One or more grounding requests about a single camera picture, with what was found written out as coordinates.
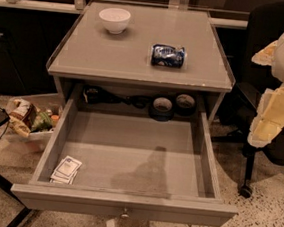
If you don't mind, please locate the white ceramic bowl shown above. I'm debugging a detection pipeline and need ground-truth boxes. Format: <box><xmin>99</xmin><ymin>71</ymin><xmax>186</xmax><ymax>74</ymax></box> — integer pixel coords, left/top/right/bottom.
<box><xmin>99</xmin><ymin>7</ymin><xmax>131</xmax><ymax>34</ymax></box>

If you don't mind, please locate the grey cabinet with glass top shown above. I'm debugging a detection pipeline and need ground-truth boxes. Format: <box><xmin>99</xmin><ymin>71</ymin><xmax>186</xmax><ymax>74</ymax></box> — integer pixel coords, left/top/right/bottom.
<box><xmin>48</xmin><ymin>2</ymin><xmax>234</xmax><ymax>119</ymax></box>

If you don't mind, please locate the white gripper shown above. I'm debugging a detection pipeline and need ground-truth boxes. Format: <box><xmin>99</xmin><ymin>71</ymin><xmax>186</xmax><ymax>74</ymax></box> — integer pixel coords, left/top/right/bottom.
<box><xmin>247</xmin><ymin>33</ymin><xmax>284</xmax><ymax>148</ymax></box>

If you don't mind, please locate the black cable bundle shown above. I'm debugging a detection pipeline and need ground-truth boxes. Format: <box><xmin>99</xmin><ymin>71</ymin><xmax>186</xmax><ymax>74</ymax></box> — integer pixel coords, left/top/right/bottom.
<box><xmin>81</xmin><ymin>85</ymin><xmax>153</xmax><ymax>110</ymax></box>

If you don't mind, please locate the black tape roll back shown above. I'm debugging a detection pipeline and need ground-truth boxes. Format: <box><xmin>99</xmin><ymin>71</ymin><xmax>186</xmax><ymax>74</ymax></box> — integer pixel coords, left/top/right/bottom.
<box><xmin>175</xmin><ymin>93</ymin><xmax>196</xmax><ymax>117</ymax></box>

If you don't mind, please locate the black tape roll front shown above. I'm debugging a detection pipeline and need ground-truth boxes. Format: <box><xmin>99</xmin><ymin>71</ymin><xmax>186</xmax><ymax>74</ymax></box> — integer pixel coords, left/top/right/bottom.
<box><xmin>148</xmin><ymin>96</ymin><xmax>174</xmax><ymax>122</ymax></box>

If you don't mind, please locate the white paper packets stack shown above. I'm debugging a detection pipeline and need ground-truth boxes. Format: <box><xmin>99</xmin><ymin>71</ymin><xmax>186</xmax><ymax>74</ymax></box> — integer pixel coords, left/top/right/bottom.
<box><xmin>50</xmin><ymin>156</ymin><xmax>82</xmax><ymax>184</ymax></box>

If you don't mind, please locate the black tape roll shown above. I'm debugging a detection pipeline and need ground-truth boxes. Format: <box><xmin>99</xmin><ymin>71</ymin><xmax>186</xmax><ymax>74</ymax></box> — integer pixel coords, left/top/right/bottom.
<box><xmin>148</xmin><ymin>96</ymin><xmax>174</xmax><ymax>122</ymax></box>
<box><xmin>175</xmin><ymin>93</ymin><xmax>196</xmax><ymax>117</ymax></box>

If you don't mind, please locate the black office chair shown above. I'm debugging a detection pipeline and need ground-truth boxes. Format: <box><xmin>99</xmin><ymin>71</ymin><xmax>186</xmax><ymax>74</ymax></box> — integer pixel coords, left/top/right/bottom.
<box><xmin>218</xmin><ymin>1</ymin><xmax>284</xmax><ymax>198</ymax></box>

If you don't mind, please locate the open grey top drawer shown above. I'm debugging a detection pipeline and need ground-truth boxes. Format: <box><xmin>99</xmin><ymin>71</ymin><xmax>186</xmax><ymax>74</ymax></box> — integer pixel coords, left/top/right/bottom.
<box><xmin>12</xmin><ymin>89</ymin><xmax>237</xmax><ymax>226</ymax></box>

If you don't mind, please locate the small drawer key tag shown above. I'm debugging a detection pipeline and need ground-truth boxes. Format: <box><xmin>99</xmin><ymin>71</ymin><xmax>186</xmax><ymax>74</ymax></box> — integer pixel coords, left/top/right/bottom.
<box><xmin>105</xmin><ymin>208</ymin><xmax>129</xmax><ymax>227</ymax></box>

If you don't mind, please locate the blue pepsi can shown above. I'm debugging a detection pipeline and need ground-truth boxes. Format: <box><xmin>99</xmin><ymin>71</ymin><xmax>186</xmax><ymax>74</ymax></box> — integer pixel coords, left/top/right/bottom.
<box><xmin>150</xmin><ymin>44</ymin><xmax>186</xmax><ymax>68</ymax></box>

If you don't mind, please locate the white bin of snacks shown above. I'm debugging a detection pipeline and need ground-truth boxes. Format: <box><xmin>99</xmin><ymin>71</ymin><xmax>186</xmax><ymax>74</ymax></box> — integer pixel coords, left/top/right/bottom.
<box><xmin>6</xmin><ymin>93</ymin><xmax>65</xmax><ymax>150</ymax></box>

